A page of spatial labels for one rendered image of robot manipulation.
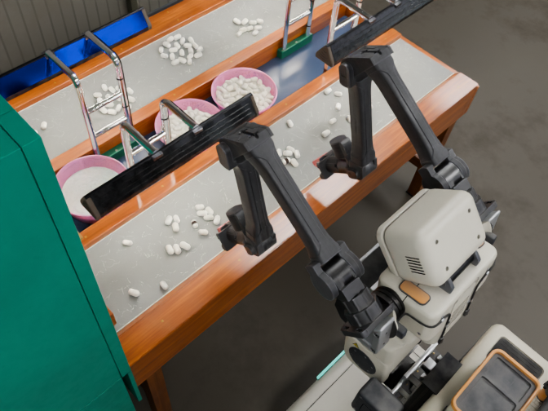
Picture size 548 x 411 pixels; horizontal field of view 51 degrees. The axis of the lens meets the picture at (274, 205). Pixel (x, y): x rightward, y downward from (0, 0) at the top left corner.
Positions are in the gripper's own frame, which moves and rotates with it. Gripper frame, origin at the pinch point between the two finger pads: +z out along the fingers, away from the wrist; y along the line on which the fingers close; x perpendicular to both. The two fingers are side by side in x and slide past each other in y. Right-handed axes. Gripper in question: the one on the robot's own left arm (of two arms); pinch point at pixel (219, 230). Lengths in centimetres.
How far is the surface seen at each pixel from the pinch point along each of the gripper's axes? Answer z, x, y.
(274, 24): 61, -39, -97
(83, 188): 47, -24, 18
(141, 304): 9.0, 8.0, 31.0
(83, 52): 40, -64, -4
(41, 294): -50, -32, 57
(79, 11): 172, -83, -61
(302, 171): 10.7, 5.8, -44.9
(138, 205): 29.2, -13.2, 9.8
